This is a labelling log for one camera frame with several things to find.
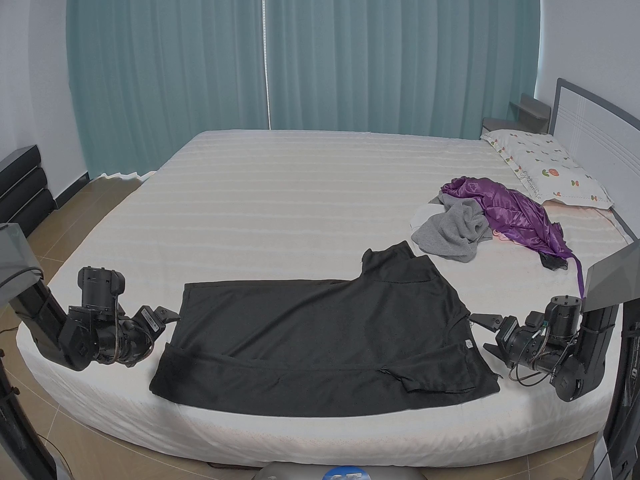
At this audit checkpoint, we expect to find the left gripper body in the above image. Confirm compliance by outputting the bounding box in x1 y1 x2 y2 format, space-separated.
95 306 167 365

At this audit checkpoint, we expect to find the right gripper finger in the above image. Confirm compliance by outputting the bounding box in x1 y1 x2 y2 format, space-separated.
481 342 508 365
470 313 507 333

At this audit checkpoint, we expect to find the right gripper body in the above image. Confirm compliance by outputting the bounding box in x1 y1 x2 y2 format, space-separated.
495 316 551 369

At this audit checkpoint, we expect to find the black T-shirt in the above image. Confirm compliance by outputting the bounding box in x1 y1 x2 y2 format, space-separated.
149 240 502 418

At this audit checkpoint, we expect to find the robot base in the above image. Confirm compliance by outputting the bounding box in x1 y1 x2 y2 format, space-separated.
255 460 416 480

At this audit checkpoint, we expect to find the bed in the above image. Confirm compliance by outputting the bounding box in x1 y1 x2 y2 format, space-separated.
16 78 640 469

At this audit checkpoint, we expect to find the grey garment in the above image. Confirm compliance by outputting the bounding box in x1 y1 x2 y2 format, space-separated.
411 198 493 264

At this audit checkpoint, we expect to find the purple satin garment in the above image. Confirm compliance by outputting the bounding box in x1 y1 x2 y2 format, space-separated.
440 175 587 299

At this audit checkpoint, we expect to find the white garment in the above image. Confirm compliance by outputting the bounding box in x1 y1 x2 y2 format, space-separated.
410 203 443 231

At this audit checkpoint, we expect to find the white printed pillow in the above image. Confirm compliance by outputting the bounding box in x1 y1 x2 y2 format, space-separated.
481 129 615 210

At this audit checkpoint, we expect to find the black chest of drawers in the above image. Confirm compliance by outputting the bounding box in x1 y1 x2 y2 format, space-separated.
0 144 55 239

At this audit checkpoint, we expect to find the grey bedside table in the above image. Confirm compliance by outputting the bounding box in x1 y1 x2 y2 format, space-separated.
482 93 551 134

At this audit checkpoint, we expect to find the blue-green curtain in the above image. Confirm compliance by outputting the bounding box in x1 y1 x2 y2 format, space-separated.
67 0 268 178
265 0 541 141

